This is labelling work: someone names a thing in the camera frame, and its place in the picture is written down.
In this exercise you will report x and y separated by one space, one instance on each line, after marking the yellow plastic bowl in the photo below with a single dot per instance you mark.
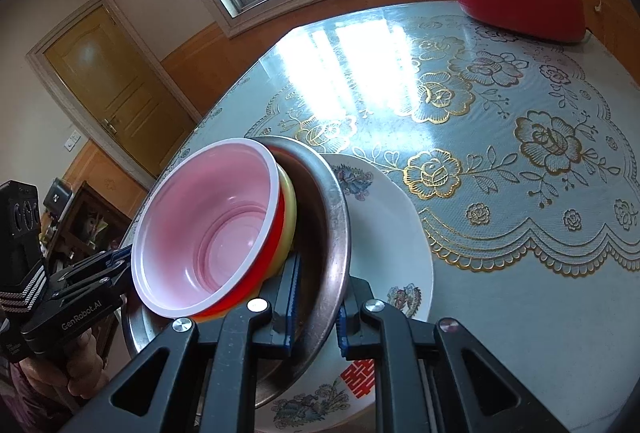
289 223

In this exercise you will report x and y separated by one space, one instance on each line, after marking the person's left hand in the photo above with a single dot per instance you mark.
75 378

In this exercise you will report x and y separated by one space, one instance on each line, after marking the orange wooden door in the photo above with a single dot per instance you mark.
115 78

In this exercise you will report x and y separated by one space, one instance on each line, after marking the black device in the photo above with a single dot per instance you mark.
59 198

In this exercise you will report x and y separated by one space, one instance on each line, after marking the stainless steel bowl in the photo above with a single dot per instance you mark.
320 233

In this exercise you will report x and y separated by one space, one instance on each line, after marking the red electric cooker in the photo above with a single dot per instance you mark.
515 3

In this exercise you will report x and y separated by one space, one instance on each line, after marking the dark wooden cabinet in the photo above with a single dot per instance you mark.
85 213

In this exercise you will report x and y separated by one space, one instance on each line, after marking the red plastic bowl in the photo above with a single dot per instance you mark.
200 223

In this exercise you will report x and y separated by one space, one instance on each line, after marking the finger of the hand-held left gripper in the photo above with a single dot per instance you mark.
90 263
95 282

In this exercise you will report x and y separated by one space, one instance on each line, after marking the large white dragon-print plate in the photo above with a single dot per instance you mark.
395 243

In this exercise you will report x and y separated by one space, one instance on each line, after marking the person's left forearm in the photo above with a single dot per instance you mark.
20 408

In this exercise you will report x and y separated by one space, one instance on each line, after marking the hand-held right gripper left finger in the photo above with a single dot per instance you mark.
294 313

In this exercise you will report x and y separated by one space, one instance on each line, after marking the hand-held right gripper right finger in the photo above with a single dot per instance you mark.
343 338

